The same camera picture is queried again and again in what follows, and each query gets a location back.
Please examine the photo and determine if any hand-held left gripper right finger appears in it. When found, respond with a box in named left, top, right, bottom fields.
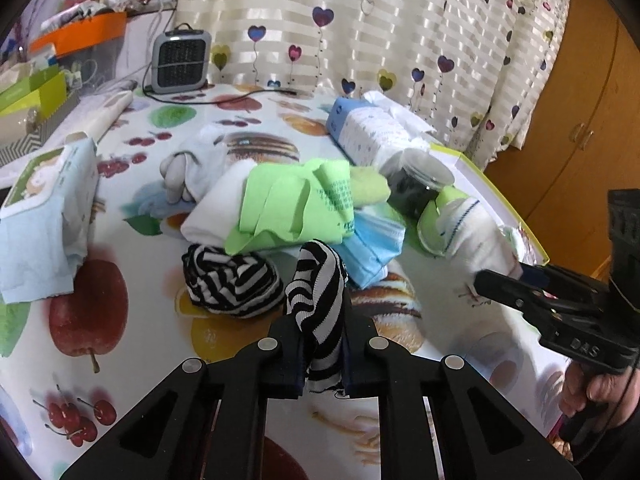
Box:
left=342, top=317, right=582, bottom=480

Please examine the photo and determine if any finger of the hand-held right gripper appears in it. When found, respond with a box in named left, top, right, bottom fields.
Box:
left=473, top=268, right=605, bottom=332
left=517, top=262, right=612, bottom=302

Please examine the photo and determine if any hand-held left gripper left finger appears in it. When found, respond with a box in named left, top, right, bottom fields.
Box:
left=60, top=316, right=306, bottom=480

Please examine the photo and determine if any black white striped sock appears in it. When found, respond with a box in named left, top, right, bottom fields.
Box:
left=284, top=240, right=351, bottom=395
left=181, top=244, right=285, bottom=317

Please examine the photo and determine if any white sock with green cuff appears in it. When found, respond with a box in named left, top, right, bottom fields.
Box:
left=417, top=186, right=526, bottom=282

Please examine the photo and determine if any blue face mask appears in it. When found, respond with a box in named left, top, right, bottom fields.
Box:
left=340, top=217, right=407, bottom=289

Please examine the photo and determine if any green cloth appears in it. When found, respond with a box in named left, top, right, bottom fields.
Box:
left=223, top=158, right=357, bottom=256

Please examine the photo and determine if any green plush toy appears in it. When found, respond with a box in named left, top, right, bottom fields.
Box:
left=349, top=165, right=392, bottom=209

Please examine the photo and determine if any person's right hand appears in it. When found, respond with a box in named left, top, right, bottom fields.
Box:
left=559, top=362, right=640, bottom=456

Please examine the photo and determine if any fruit print tablecloth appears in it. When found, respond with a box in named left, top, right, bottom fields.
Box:
left=0, top=80, right=571, bottom=480

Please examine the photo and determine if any wooden cabinet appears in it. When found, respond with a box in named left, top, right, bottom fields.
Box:
left=482, top=0, right=640, bottom=281

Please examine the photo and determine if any dark jar with clear lid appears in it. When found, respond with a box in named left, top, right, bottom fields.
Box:
left=378, top=149, right=456, bottom=220

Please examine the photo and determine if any white folded towel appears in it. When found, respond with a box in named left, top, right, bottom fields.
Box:
left=180, top=160, right=261, bottom=251

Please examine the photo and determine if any white crumpled tissue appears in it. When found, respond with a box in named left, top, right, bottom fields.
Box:
left=362, top=90, right=437, bottom=134

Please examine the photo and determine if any white grey sock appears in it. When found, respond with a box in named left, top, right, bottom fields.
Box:
left=160, top=127, right=237, bottom=204

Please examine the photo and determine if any blue white tissue pack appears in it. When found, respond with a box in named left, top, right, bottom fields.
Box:
left=326, top=96, right=431, bottom=167

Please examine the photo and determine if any heart print curtain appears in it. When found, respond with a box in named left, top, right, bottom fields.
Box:
left=172, top=0, right=573, bottom=171

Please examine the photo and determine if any wet wipes pack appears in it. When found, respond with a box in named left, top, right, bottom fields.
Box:
left=0, top=140, right=98, bottom=222

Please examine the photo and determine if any white paper roll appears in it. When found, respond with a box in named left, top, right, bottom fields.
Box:
left=75, top=89, right=136, bottom=141

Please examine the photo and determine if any grey space heater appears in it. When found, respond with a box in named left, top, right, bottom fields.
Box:
left=150, top=24, right=213, bottom=95

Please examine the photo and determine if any chevron patterned box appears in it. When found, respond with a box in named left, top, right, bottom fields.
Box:
left=0, top=92, right=83, bottom=168

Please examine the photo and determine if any clear plastic container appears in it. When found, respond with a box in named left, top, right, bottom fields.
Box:
left=60, top=35, right=126, bottom=86

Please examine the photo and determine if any green cardboard box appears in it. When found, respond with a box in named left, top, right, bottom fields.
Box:
left=0, top=69, right=69, bottom=118

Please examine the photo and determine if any orange box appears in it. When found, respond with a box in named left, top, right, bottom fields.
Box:
left=27, top=10, right=128, bottom=58

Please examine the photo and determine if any black heater cable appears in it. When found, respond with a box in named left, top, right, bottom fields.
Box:
left=142, top=67, right=299, bottom=106

